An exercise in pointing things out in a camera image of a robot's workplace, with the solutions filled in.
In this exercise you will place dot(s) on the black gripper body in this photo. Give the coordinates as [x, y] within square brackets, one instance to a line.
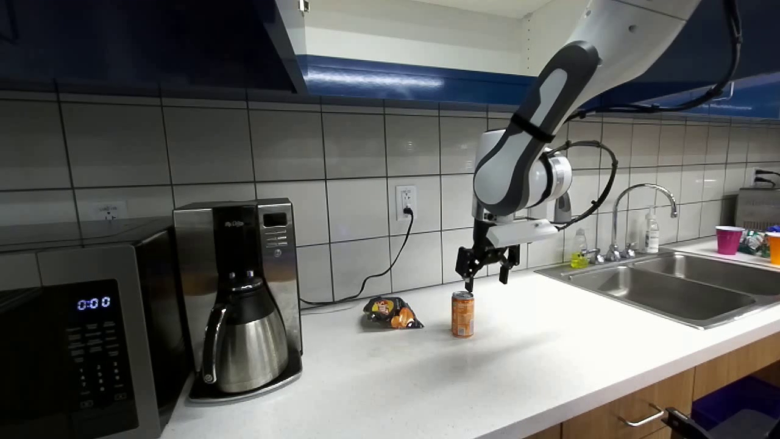
[487, 249]

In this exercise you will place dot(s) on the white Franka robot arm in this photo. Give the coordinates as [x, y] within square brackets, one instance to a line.
[563, 90]

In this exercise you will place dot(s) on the open blue cupboard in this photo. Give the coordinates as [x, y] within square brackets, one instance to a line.
[407, 49]

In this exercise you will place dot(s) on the blue cupboard door with hinge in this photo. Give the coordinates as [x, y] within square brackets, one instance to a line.
[138, 40]

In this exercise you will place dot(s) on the yellow dish soap bottle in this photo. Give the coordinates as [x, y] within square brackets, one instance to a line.
[580, 260]

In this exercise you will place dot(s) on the black Lays chip bag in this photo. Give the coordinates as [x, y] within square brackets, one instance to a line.
[393, 313]

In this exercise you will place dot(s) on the chrome gooseneck faucet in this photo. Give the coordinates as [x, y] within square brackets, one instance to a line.
[643, 212]

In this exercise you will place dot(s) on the small white soap bottle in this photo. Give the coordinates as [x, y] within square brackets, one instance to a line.
[654, 237]

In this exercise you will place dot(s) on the stainless steel sink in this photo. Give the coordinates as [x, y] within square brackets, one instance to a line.
[675, 288]

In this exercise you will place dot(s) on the black coffee maker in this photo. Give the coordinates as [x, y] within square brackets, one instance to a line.
[272, 246]

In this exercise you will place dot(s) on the pink plastic cup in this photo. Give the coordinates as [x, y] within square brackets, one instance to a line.
[729, 241]

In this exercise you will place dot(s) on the stainless steel coffee carafe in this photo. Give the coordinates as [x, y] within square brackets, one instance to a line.
[248, 342]

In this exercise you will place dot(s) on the wooden lower cabinets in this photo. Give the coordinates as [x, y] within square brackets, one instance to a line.
[715, 375]

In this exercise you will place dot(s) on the gray countertop appliance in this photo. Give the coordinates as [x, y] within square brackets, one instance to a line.
[760, 203]

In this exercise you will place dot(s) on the blue bin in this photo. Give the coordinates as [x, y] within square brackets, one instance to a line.
[739, 404]

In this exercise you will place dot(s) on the orange plastic cup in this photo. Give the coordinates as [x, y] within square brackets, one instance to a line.
[773, 247]

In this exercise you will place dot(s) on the black steel microwave oven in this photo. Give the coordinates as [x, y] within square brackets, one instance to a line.
[81, 342]

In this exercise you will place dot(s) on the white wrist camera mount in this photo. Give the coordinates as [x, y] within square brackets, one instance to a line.
[525, 230]

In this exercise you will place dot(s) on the white wall outlet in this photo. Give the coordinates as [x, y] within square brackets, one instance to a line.
[407, 201]
[108, 213]

